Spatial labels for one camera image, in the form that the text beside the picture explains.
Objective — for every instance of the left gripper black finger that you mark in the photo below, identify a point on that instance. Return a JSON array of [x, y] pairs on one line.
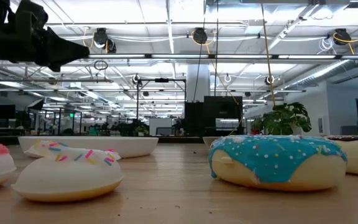
[[64, 49]]

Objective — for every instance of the small white sprinkled donut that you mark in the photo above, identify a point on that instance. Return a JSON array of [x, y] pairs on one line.
[[67, 177]]

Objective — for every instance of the large blue frosted donut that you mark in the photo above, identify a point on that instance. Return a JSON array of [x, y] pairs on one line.
[[275, 158]]

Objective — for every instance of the black office monitor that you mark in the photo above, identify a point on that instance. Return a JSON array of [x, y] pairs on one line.
[[4, 111]]

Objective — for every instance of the white round plate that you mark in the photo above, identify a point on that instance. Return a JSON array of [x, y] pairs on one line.
[[104, 146]]

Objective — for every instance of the small green background plant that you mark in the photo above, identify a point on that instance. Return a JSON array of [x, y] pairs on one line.
[[141, 130]]

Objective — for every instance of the white board panel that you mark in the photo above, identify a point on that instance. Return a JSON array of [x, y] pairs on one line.
[[160, 124]]

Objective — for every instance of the white building column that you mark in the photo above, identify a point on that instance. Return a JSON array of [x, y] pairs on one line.
[[198, 84]]

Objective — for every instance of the grey round plate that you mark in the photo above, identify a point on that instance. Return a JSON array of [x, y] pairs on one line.
[[209, 140]]

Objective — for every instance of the green potted plant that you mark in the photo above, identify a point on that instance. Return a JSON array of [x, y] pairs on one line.
[[284, 121]]

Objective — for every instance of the black metal stand frame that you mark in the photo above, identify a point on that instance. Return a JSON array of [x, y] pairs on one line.
[[162, 80]]

